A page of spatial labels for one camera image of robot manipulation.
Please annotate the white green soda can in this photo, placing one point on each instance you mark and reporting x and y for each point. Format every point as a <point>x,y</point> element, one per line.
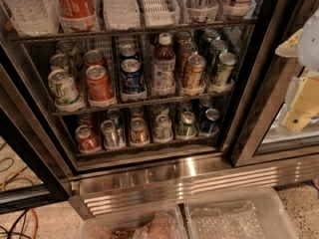
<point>67,97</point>

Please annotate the front blue soda can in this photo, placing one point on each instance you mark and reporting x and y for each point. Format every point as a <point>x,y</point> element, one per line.
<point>133,85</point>

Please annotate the rear red soda can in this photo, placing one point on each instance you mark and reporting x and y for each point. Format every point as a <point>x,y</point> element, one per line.
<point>95,58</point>

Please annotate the green can bottom shelf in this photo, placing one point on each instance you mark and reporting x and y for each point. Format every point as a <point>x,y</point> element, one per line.
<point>185,127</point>

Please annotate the grey can bottom shelf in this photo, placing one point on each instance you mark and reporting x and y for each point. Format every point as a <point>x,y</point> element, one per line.
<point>163,130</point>

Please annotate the steel fridge door frame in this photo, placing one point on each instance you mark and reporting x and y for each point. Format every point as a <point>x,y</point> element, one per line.
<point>267,86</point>

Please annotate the front red soda can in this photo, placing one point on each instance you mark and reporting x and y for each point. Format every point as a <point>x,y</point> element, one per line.
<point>100,88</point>

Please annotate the front copper soda can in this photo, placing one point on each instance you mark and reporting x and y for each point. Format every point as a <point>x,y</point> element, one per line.
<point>192,79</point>

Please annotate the red can bottom shelf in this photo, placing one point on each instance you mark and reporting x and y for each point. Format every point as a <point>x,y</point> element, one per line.
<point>87,139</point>

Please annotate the white plastic shelf tray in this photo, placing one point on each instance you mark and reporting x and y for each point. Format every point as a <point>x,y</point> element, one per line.
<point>160,12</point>

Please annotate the orange can bottom shelf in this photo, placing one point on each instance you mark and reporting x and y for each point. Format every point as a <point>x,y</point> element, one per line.
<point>139,133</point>

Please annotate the right clear plastic bin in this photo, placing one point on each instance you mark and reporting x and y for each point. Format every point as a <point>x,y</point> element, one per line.
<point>245,213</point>

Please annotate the clear plastic bin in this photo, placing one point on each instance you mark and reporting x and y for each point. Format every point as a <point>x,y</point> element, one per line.
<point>148,221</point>
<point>245,213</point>

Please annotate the clear water bottle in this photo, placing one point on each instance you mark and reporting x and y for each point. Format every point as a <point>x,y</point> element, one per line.
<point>34,17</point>

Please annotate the blue can bottom shelf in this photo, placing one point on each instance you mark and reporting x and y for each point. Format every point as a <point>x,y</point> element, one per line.
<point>209,121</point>

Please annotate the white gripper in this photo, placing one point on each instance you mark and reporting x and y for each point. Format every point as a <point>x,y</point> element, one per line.
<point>309,45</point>

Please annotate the rear blue soda can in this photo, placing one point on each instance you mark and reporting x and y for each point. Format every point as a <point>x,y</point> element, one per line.
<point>128,52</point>

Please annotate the front green soda can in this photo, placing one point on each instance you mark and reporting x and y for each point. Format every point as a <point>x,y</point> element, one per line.
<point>224,68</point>

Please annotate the blue soda can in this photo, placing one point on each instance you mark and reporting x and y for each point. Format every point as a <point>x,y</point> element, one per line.
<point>133,85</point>
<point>128,52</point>

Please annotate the red cola bottle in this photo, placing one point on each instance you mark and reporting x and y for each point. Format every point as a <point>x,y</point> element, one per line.
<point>78,15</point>

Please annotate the silver can bottom shelf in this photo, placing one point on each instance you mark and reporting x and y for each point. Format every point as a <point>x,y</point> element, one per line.
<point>112,139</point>

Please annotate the left clear plastic bin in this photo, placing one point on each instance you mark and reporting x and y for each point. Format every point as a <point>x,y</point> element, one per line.
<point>148,221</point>

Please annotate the red soda can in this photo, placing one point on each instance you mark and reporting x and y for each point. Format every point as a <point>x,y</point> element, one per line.
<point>95,58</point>
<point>100,88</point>

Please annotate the brown tea bottle white cap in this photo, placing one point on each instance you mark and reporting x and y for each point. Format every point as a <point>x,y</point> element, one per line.
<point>163,65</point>

